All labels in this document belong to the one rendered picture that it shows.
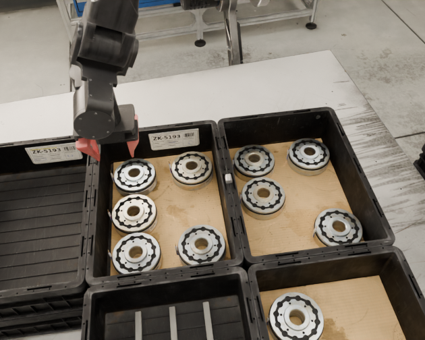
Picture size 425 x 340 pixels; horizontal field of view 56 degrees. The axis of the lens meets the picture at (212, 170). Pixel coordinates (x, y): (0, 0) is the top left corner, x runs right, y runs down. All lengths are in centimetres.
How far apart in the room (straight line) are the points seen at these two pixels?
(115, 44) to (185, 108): 82
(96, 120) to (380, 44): 270
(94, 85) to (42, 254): 50
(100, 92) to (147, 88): 91
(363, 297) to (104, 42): 68
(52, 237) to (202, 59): 203
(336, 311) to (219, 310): 23
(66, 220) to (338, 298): 63
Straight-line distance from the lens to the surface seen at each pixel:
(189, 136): 102
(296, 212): 96
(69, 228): 100
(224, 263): 77
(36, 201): 107
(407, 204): 122
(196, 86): 148
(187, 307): 85
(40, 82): 289
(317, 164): 103
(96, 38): 59
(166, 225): 94
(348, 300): 89
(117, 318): 87
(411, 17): 350
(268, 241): 91
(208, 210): 95
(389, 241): 86
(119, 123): 70
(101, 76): 61
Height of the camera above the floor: 163
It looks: 51 degrees down
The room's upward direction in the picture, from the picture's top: 2 degrees counter-clockwise
